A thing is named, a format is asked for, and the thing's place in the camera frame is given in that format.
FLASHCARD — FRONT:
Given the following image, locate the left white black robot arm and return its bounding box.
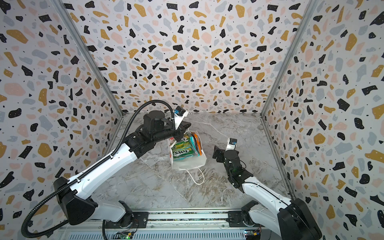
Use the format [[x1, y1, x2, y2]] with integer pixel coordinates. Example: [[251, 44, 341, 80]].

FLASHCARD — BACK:
[[54, 107, 191, 228]]

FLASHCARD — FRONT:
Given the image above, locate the black corrugated cable conduit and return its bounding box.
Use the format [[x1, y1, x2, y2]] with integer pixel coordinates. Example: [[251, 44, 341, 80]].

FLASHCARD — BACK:
[[20, 99, 176, 239]]

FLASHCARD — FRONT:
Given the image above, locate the left metal corner post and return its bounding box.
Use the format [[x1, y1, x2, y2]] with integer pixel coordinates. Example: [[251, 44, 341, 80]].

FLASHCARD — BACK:
[[51, 0, 124, 118]]

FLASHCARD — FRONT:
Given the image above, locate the white paper gift bag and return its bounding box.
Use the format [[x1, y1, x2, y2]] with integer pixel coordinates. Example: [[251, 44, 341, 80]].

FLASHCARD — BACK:
[[168, 131, 207, 186]]

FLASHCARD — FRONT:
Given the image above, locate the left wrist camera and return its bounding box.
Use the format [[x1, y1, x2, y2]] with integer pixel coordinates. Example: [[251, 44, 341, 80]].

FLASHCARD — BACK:
[[174, 106, 189, 130]]

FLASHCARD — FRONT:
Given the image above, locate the right metal corner post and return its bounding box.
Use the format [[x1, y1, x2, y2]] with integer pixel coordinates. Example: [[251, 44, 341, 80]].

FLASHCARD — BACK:
[[261, 0, 319, 120]]

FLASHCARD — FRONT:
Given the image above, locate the metal corner post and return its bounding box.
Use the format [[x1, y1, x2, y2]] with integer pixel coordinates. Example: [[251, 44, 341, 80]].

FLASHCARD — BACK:
[[51, 0, 124, 118], [261, 0, 319, 120]]

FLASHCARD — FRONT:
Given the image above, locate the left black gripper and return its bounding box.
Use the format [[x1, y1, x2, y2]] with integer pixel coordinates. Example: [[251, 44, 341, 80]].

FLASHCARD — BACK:
[[153, 117, 192, 144]]

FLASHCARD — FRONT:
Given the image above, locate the teal Fox's candy packet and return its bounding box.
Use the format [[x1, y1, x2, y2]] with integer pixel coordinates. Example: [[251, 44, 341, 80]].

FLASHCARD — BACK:
[[171, 133, 199, 161]]

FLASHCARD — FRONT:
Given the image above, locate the orange Fox's fruits candy packet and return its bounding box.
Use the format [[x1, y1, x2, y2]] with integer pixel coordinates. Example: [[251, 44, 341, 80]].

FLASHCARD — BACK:
[[192, 132, 203, 156]]

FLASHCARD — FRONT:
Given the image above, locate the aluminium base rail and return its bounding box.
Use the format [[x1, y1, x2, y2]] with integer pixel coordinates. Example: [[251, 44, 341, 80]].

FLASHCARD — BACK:
[[58, 207, 319, 240]]

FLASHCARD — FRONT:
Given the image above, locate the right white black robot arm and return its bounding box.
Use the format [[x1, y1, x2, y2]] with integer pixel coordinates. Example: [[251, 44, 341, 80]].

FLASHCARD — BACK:
[[213, 146, 323, 240]]

